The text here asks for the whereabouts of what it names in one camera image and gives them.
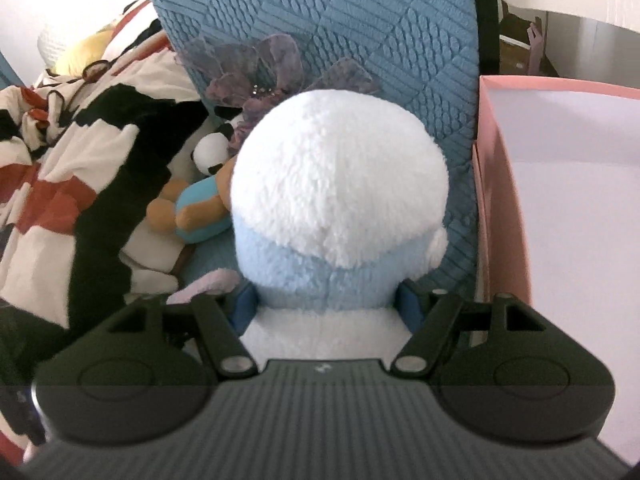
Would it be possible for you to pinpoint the cardboard box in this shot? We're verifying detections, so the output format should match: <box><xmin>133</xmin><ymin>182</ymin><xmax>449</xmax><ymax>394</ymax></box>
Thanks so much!
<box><xmin>499</xmin><ymin>0</ymin><xmax>548</xmax><ymax>77</ymax></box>

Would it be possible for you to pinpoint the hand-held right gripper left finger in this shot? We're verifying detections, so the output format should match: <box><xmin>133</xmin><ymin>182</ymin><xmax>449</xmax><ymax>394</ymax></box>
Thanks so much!
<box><xmin>107</xmin><ymin>282</ymin><xmax>260</xmax><ymax>379</ymax></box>

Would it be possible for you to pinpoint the pink plush piece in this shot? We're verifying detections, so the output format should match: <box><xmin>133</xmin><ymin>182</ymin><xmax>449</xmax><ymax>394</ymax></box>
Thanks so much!
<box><xmin>166</xmin><ymin>269</ymin><xmax>242</xmax><ymax>306</ymax></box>

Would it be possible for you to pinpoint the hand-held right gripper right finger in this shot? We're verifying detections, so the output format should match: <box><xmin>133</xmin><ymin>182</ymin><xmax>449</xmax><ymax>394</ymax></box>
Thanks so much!
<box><xmin>390</xmin><ymin>279</ymin><xmax>547</xmax><ymax>379</ymax></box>

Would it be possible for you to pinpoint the white and blue plush toy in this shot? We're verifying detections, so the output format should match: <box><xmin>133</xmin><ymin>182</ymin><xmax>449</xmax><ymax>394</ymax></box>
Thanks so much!
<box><xmin>229</xmin><ymin>89</ymin><xmax>450</xmax><ymax>362</ymax></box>

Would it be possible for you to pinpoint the pink box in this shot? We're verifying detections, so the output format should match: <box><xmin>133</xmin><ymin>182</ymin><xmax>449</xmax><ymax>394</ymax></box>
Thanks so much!
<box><xmin>472</xmin><ymin>75</ymin><xmax>640</xmax><ymax>466</ymax></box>

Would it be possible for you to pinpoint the black white red blanket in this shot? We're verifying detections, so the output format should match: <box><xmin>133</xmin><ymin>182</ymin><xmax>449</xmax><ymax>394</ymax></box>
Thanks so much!
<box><xmin>0</xmin><ymin>0</ymin><xmax>211</xmax><ymax>356</ymax></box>

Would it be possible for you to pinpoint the yellow plush toy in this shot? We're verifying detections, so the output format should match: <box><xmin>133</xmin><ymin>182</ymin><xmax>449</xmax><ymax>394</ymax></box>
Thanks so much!
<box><xmin>52</xmin><ymin>29</ymin><xmax>117</xmax><ymax>77</ymax></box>

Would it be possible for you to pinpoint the purple fabric flower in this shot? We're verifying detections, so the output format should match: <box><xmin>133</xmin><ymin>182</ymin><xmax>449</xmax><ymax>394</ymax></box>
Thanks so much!
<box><xmin>175</xmin><ymin>32</ymin><xmax>381</xmax><ymax>153</ymax></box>

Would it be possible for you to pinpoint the black frame post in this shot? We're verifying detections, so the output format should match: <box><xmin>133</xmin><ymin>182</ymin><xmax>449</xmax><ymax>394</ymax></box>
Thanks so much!
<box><xmin>470</xmin><ymin>0</ymin><xmax>502</xmax><ymax>77</ymax></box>

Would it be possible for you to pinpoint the blue quilted cushion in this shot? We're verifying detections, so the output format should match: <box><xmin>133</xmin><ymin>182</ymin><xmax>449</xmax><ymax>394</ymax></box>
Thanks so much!
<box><xmin>131</xmin><ymin>0</ymin><xmax>481</xmax><ymax>306</ymax></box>

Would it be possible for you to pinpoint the brown bear plush blue shirt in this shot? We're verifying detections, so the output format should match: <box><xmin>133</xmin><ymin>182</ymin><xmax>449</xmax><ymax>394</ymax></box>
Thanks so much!
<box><xmin>146</xmin><ymin>157</ymin><xmax>240</xmax><ymax>246</ymax></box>

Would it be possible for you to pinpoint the white woven basket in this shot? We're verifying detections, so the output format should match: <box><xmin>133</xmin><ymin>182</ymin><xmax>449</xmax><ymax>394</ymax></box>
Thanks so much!
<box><xmin>37</xmin><ymin>22</ymin><xmax>76</xmax><ymax>70</ymax></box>

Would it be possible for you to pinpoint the small panda plush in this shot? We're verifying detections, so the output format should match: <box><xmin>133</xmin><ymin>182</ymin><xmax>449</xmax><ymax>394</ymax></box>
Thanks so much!
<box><xmin>192</xmin><ymin>121</ymin><xmax>241</xmax><ymax>177</ymax></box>

